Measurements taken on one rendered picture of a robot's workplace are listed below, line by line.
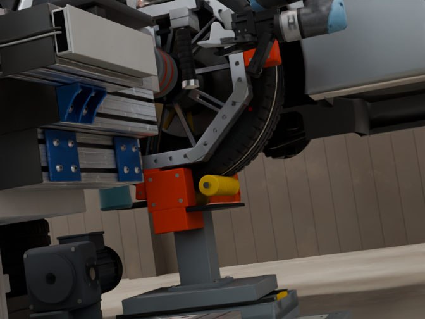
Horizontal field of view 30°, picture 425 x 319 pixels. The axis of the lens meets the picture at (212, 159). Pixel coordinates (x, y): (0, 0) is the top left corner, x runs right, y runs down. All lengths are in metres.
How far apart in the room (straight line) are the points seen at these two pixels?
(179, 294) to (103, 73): 1.14
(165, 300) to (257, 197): 5.23
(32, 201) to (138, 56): 0.32
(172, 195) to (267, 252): 5.30
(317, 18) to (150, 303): 0.94
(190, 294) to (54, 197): 0.87
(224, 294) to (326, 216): 5.10
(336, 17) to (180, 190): 0.65
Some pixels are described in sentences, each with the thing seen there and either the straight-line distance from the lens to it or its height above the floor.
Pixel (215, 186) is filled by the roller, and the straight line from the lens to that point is 2.18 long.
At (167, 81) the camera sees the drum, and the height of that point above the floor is 0.81.
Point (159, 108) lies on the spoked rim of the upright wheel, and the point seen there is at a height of 0.76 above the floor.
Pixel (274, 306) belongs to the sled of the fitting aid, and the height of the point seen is 0.16.
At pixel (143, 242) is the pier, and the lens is 7.71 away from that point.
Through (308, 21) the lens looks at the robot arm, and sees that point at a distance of 1.92.
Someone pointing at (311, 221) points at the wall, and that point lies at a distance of 7.33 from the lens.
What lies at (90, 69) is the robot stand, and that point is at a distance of 1.21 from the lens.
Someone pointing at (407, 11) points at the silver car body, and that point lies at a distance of 2.37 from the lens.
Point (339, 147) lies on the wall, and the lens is 7.26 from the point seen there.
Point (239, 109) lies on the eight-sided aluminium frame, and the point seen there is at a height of 0.70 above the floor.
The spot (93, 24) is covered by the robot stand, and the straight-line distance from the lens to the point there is 1.19.
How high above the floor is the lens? 0.40
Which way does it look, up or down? 5 degrees up
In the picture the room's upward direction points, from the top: 8 degrees counter-clockwise
